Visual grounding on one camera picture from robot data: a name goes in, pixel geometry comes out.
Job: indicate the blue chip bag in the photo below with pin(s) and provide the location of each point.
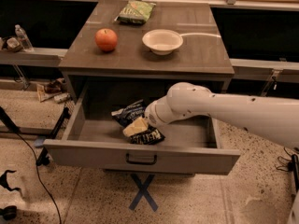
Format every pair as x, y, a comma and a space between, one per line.
127, 115

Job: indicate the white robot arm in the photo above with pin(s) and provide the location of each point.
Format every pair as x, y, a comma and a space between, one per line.
273, 119

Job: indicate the open grey drawer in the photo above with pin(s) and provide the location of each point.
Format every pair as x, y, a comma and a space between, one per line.
93, 138

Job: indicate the black stand leg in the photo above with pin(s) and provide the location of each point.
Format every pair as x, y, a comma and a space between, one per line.
43, 158

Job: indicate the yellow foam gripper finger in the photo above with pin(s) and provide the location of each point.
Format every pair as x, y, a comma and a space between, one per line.
139, 125

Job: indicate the white bowl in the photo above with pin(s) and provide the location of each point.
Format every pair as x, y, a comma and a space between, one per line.
162, 41

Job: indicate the clear water bottle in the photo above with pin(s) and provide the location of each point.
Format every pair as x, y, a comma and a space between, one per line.
23, 38

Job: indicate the red apple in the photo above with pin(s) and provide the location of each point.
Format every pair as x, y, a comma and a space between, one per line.
106, 39

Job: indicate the crumpled wrappers on floor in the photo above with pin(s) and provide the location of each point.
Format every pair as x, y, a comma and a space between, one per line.
55, 90

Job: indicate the grey cabinet counter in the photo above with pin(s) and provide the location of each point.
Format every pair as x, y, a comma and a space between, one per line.
202, 56

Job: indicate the blue tape cross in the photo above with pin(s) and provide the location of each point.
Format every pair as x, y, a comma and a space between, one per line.
143, 192

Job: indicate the small jar on ledge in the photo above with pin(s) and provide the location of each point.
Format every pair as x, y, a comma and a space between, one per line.
11, 44

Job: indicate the green chip bag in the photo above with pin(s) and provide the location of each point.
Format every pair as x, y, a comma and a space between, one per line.
136, 12

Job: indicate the black drawer handle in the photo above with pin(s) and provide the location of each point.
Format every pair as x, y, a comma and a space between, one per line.
140, 160

